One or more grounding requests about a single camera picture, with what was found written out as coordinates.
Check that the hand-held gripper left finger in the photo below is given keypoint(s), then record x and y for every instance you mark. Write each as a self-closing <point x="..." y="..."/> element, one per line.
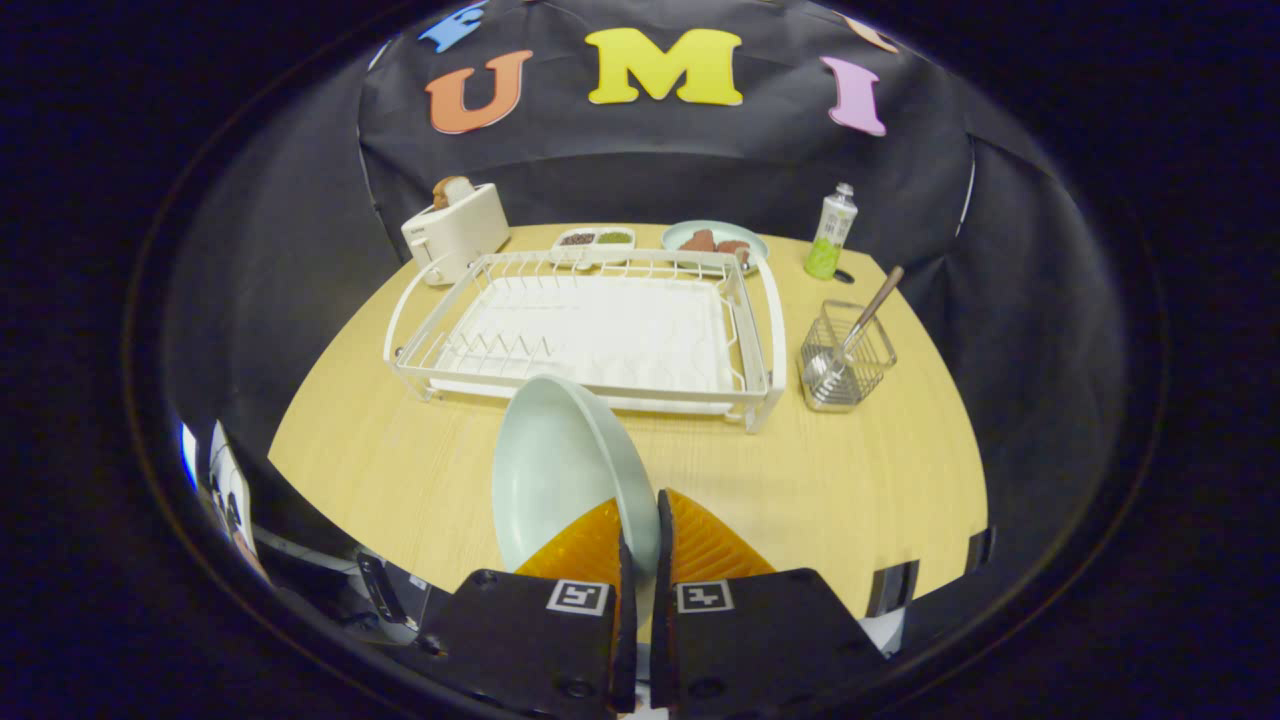
<point x="530" y="640"/>

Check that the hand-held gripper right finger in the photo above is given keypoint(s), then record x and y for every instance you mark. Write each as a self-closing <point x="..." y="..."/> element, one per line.
<point x="760" y="640"/>

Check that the white dish rack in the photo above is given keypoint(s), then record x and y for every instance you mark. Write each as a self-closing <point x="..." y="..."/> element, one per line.
<point x="600" y="330"/>

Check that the white two-compartment dish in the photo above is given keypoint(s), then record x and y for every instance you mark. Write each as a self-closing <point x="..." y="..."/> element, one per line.
<point x="595" y="240"/>

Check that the pale green plate with food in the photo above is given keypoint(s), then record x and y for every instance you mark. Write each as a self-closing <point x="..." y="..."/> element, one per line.
<point x="680" y="236"/>

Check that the brown food piece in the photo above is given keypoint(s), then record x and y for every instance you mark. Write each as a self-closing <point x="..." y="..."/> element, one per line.
<point x="698" y="241"/>
<point x="735" y="250"/>

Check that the white toaster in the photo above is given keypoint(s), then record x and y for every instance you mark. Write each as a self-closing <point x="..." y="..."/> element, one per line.
<point x="460" y="235"/>

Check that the green bottle with white cap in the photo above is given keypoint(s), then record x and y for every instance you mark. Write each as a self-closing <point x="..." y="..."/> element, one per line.
<point x="830" y="235"/>

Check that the brown bread slice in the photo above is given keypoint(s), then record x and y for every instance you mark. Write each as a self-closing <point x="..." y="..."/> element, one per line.
<point x="452" y="191"/>

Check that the black backdrop cloth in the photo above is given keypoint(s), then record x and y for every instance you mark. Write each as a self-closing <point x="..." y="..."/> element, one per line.
<point x="700" y="170"/>

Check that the black table bracket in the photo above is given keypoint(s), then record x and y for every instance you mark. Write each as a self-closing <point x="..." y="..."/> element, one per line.
<point x="980" y="550"/>
<point x="893" y="588"/>

